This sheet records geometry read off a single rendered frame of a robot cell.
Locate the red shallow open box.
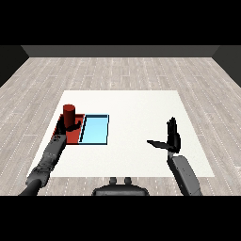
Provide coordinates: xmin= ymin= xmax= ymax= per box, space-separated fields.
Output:
xmin=51 ymin=113 xmax=87 ymax=146

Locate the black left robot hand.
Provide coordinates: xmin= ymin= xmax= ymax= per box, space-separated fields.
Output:
xmin=54 ymin=116 xmax=82 ymax=138

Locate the dark grey robot body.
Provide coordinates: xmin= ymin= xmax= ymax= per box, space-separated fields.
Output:
xmin=91 ymin=177 xmax=151 ymax=197

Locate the red can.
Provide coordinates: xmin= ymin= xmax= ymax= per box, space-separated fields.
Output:
xmin=62 ymin=104 xmax=76 ymax=129

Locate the light blue shallow open box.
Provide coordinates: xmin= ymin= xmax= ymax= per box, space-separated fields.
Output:
xmin=77 ymin=114 xmax=110 ymax=146

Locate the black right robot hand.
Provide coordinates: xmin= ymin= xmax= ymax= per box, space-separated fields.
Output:
xmin=146 ymin=117 xmax=182 ymax=154

